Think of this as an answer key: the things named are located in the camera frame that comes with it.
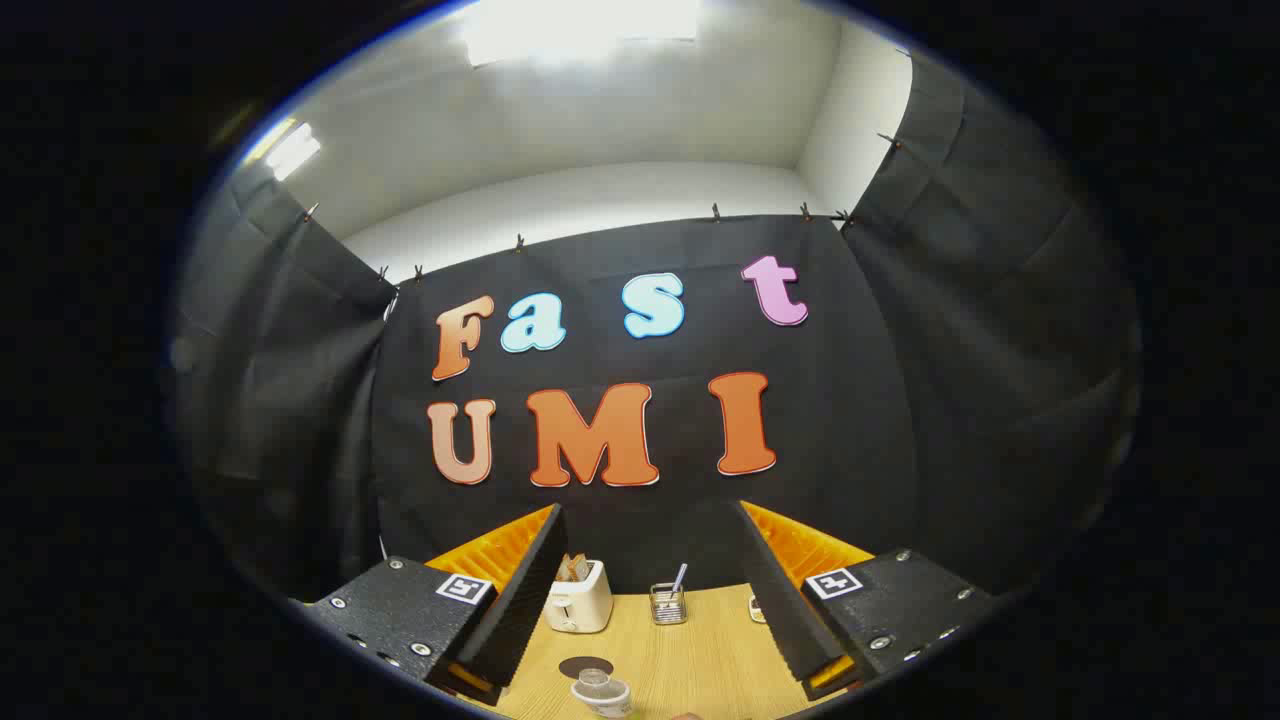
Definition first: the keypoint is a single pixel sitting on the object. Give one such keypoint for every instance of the toast slices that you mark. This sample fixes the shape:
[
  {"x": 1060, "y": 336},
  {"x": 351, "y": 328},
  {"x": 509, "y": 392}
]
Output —
[{"x": 575, "y": 568}]

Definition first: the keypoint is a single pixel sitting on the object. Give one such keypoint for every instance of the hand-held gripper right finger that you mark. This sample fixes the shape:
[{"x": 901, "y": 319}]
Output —
[{"x": 780, "y": 610}]

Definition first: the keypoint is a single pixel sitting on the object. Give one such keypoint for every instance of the cream toaster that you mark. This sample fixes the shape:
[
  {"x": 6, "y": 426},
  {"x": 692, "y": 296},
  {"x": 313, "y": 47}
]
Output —
[{"x": 580, "y": 605}]

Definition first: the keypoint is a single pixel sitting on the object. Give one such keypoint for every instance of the ceiling light strip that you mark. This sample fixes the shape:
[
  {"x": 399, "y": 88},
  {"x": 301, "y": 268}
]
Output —
[{"x": 290, "y": 150}]

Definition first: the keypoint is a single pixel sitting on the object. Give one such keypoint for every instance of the white divided dish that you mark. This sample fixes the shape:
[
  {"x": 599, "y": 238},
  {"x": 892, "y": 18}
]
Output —
[{"x": 756, "y": 609}]

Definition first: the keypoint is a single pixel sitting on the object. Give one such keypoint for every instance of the clear plastic juice bottle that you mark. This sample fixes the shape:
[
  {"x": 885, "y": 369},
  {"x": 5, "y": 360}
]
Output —
[{"x": 600, "y": 692}]

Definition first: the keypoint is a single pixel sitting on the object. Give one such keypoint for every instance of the wooden table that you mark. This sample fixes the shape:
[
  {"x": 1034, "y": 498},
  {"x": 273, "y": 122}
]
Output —
[{"x": 700, "y": 665}]

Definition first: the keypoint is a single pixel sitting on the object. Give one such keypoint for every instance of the dark brown round coaster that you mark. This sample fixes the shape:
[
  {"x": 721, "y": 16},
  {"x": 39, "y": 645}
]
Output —
[{"x": 580, "y": 664}]

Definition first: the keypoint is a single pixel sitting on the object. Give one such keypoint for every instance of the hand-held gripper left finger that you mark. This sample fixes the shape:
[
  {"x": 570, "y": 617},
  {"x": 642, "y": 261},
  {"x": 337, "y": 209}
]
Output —
[{"x": 520, "y": 600}]

